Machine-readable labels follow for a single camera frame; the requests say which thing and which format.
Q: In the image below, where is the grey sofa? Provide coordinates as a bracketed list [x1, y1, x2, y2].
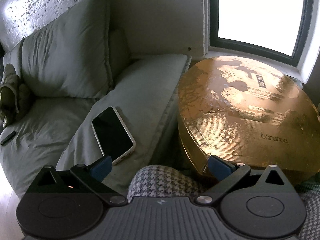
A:
[1, 54, 191, 197]

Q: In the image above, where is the grey sofa back cushion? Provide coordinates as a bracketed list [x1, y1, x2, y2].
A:
[21, 0, 131, 99]

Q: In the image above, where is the small black remote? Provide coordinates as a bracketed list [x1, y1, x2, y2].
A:
[0, 131, 17, 146]

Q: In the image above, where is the houndstooth clothed leg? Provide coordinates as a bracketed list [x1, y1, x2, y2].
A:
[127, 165, 201, 201]

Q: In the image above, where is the smartphone with white case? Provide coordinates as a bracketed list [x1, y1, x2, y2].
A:
[91, 106, 136, 165]

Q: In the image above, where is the gold round box lid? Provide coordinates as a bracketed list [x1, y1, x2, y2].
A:
[178, 56, 319, 180]

